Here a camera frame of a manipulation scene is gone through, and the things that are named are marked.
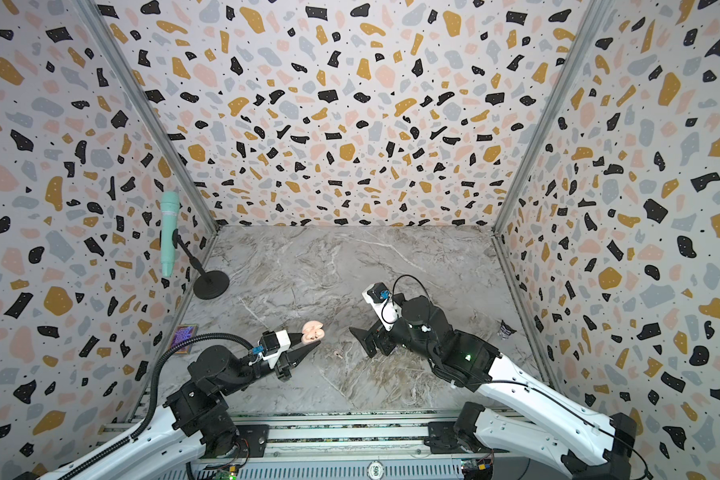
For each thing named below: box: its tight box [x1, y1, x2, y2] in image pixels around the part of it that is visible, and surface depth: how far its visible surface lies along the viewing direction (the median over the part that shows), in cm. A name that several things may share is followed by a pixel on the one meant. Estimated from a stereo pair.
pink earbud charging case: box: [301, 320, 325, 344], surface depth 64 cm
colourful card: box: [171, 324, 199, 355], surface depth 92 cm
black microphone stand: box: [172, 228, 230, 300], surface depth 105 cm
